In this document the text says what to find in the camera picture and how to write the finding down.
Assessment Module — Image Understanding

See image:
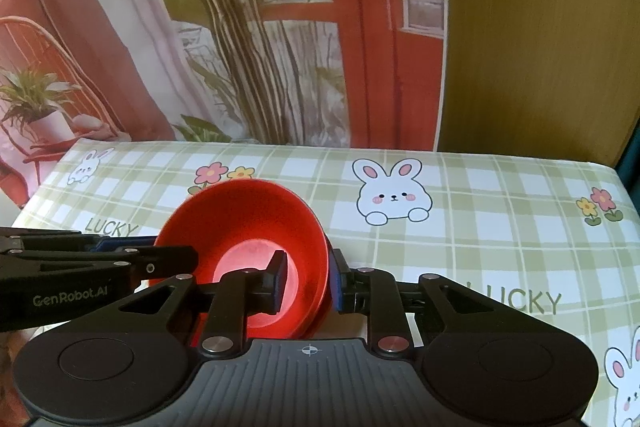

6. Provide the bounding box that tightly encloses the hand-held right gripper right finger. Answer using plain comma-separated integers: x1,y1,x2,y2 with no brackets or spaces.
330,249,506,356

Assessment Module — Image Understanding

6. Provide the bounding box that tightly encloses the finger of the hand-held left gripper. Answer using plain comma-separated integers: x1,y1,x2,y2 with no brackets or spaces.
0,228,157,258
0,245,199,284

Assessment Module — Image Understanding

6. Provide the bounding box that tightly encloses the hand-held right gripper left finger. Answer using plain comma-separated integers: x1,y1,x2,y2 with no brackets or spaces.
116,250,288,358

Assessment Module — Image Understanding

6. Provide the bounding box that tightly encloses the red bowl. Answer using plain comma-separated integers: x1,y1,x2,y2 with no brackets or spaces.
149,179,332,341

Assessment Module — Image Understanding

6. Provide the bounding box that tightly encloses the green checked bunny tablecloth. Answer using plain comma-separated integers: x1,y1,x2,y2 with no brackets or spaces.
10,138,640,427

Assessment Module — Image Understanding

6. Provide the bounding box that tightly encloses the yellow wooden board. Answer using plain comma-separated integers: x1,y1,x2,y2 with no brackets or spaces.
437,0,640,168

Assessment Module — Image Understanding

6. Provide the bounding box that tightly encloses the printed wall backdrop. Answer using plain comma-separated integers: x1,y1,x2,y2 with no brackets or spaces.
0,0,449,208

